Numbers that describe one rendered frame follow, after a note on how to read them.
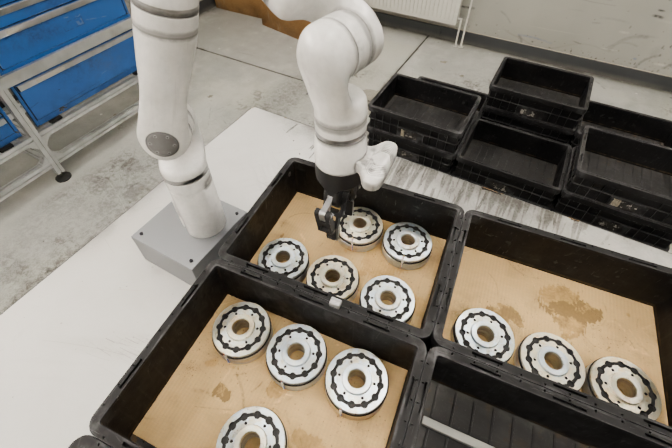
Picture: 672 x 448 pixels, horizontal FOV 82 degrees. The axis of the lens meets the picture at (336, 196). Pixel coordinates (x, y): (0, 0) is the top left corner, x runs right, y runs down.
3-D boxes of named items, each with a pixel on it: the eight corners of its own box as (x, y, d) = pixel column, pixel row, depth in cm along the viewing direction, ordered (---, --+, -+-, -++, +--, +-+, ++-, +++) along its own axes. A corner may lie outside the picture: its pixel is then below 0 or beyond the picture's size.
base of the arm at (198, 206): (178, 230, 92) (152, 177, 79) (203, 204, 97) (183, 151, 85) (209, 243, 89) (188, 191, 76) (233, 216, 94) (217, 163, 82)
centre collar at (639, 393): (606, 394, 61) (608, 393, 61) (609, 366, 64) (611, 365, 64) (641, 412, 60) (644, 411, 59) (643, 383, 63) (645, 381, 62)
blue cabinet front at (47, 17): (36, 126, 196) (-44, 12, 155) (147, 63, 238) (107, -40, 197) (39, 128, 195) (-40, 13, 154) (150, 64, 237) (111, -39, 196)
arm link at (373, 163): (377, 194, 52) (381, 159, 47) (303, 170, 55) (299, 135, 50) (399, 153, 57) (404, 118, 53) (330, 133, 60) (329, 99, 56)
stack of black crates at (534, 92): (464, 160, 205) (489, 84, 171) (479, 129, 222) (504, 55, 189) (544, 187, 191) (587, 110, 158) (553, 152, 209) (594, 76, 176)
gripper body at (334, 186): (329, 131, 60) (330, 175, 67) (303, 165, 55) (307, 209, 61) (375, 144, 58) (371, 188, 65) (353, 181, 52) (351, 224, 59)
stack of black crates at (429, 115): (361, 181, 194) (366, 105, 161) (386, 147, 212) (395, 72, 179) (438, 211, 181) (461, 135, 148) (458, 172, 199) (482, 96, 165)
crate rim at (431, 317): (216, 263, 73) (214, 255, 71) (291, 162, 91) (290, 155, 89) (427, 347, 62) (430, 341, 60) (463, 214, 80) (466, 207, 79)
